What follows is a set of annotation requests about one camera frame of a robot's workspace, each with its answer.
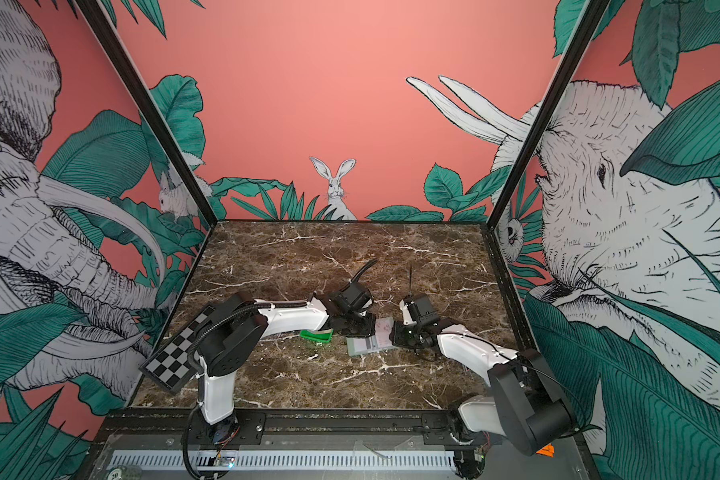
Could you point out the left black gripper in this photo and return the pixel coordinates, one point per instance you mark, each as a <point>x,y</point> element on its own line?
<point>370,330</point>

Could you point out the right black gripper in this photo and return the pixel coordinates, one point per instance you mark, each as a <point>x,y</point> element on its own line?
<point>399,337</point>

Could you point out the green plastic card tray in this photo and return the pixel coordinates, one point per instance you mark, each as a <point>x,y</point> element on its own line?
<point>320,337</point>

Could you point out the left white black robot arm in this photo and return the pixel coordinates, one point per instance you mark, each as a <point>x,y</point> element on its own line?
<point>236,326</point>

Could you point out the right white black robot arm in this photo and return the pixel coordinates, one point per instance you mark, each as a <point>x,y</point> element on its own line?
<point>526,404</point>

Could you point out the orange plastic clip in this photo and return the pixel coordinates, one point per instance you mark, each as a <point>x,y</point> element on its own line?
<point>548,451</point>

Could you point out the black white checkerboard plate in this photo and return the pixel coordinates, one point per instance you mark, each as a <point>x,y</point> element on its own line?
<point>168,367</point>

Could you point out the black front mounting rail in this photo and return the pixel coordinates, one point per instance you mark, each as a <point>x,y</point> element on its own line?
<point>436,427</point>

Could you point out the white perforated cable duct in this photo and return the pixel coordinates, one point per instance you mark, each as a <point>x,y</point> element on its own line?
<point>281,460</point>

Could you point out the right black frame post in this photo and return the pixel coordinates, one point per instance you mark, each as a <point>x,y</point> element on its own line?
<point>589,20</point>

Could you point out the black frame post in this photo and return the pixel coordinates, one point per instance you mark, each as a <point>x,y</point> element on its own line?
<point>101,26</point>
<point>589,20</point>

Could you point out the left black frame post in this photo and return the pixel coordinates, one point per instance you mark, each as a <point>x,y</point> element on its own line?
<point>101,26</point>

